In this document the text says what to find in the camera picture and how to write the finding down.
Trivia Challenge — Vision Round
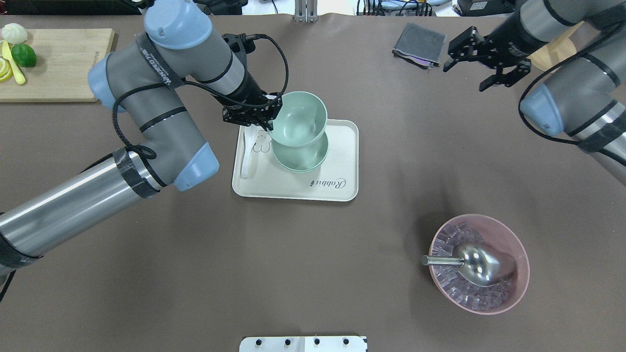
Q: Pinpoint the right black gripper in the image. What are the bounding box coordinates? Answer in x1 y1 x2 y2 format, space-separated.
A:
443 27 531 92

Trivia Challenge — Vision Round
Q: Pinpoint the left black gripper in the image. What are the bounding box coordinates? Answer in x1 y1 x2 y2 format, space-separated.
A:
222 93 283 132

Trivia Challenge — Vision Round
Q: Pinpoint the green bowl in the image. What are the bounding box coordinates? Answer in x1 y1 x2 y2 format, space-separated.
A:
272 133 329 173
268 91 327 148

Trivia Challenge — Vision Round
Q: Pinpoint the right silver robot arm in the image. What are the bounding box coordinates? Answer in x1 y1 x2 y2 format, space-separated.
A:
443 0 626 183

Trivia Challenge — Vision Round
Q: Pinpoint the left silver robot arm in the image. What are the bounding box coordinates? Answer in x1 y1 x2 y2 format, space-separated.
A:
0 0 285 295

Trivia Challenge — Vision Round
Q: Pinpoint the white ceramic spoon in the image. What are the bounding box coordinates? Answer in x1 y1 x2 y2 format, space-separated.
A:
241 125 259 178

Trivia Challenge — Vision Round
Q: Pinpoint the green bowl on tray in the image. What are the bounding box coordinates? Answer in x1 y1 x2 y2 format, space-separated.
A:
272 133 329 173

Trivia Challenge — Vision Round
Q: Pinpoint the grey folded cloth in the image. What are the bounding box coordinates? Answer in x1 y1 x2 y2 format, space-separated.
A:
392 23 447 69

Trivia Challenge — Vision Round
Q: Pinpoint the wooden stand with round base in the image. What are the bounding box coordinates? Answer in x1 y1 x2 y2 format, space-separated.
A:
528 22 583 72

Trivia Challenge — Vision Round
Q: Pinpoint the cream rabbit serving tray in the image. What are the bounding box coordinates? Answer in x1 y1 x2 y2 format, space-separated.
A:
232 120 358 202

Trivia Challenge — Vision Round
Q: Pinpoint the pink bowl with ice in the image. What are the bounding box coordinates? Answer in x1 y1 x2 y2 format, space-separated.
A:
421 214 530 315

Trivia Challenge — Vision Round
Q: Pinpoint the metal ice scoop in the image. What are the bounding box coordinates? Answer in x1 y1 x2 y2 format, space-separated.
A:
421 242 517 287

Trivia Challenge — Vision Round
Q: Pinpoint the bamboo cutting board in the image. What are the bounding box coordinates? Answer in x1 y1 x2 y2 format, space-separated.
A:
0 28 114 103

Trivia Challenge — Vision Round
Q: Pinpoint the green lime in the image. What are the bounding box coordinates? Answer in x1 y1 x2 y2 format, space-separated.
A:
11 43 38 67

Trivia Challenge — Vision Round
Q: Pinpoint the lemon slice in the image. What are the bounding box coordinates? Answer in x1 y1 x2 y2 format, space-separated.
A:
0 57 13 82

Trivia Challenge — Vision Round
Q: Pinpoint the white garlic bulb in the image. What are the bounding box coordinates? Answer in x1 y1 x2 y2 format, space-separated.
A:
1 23 28 44

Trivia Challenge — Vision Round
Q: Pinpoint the yellow plastic knife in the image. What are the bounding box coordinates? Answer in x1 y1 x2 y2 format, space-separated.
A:
1 40 25 85

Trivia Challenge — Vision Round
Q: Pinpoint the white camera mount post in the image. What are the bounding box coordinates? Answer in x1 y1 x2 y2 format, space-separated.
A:
239 335 369 352

